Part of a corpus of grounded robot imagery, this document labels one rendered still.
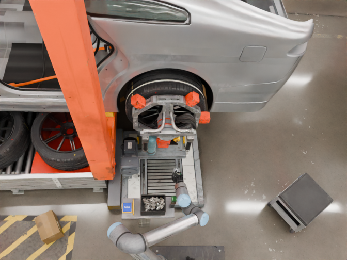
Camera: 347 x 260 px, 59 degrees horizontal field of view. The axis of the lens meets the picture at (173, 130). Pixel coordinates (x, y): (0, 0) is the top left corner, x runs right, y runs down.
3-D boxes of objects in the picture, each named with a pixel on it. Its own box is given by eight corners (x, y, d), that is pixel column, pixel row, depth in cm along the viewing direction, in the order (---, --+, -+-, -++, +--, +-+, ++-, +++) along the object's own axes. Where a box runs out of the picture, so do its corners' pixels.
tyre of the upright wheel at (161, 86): (178, 117, 307) (218, 78, 258) (179, 138, 295) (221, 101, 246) (114, 101, 278) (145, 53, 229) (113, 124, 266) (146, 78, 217)
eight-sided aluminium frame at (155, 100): (193, 131, 281) (203, 95, 235) (194, 137, 278) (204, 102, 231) (133, 131, 276) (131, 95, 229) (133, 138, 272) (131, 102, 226)
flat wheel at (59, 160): (99, 105, 324) (96, 91, 304) (115, 159, 294) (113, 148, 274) (33, 120, 308) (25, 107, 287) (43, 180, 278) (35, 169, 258)
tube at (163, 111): (166, 112, 241) (166, 104, 232) (167, 133, 231) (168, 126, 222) (143, 112, 239) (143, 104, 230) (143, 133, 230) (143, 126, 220)
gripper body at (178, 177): (182, 169, 238) (185, 180, 228) (182, 177, 243) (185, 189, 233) (172, 170, 237) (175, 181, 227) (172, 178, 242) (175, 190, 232)
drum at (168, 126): (173, 119, 262) (175, 110, 250) (175, 141, 251) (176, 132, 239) (157, 119, 261) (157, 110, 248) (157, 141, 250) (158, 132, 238)
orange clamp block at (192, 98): (190, 99, 240) (199, 93, 235) (191, 108, 236) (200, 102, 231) (184, 96, 236) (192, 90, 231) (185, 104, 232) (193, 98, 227)
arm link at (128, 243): (127, 248, 174) (211, 211, 215) (116, 236, 183) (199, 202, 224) (126, 264, 178) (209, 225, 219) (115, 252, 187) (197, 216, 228)
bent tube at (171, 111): (190, 112, 243) (192, 104, 234) (193, 133, 233) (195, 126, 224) (168, 112, 241) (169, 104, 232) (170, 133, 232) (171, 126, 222)
